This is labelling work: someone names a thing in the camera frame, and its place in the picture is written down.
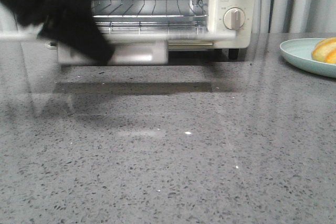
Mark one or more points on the oven glass door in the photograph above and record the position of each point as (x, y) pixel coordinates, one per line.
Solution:
(134, 49)

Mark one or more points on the metal oven wire rack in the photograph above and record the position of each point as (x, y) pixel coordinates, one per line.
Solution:
(150, 16)

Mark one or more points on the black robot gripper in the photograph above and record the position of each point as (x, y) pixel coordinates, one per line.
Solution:
(67, 21)

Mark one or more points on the golden croissant bread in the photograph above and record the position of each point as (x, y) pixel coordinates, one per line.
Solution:
(324, 51)

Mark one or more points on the light green plate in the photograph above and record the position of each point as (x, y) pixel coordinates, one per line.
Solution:
(297, 52)

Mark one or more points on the cream Toshiba toaster oven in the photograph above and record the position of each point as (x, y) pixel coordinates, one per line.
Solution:
(215, 14)

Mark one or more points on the lower oven control knob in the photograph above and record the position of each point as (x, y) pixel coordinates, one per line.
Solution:
(234, 19)

